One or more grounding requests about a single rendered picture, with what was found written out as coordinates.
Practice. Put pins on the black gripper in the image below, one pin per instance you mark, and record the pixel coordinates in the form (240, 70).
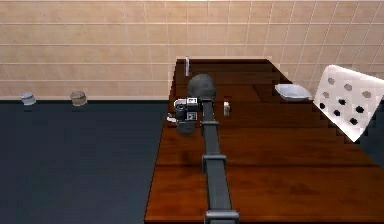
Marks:
(181, 110)

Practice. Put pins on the white bowl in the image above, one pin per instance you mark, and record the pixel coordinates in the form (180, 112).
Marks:
(293, 92)

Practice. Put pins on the dark grey ball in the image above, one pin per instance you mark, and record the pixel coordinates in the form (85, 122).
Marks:
(201, 86)

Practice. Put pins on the grey mug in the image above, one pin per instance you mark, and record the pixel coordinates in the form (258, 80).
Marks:
(28, 99)

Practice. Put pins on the brown wooden table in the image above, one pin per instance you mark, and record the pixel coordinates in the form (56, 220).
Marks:
(283, 160)

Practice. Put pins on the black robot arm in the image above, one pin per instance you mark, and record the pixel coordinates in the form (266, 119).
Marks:
(215, 173)

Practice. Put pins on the thin pale bottle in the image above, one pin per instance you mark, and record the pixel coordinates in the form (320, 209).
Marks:
(187, 66)

